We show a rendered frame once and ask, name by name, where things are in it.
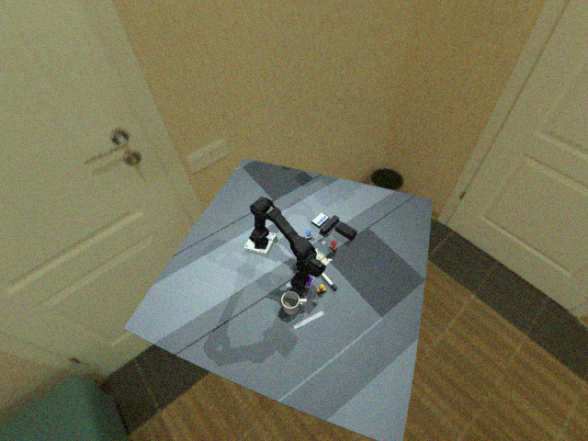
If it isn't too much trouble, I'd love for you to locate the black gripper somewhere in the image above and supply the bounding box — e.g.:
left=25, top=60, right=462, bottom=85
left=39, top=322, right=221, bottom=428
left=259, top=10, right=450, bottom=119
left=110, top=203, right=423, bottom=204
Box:
left=291, top=262, right=309, bottom=288

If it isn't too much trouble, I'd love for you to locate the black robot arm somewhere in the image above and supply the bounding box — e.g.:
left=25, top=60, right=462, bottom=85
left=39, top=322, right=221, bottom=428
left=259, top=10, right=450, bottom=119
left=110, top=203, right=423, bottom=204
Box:
left=248, top=197, right=326, bottom=277

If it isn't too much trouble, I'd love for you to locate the white rounded cylinder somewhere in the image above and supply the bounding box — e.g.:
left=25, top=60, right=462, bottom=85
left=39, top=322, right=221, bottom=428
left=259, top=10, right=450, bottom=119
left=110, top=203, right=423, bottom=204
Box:
left=322, top=273, right=337, bottom=290

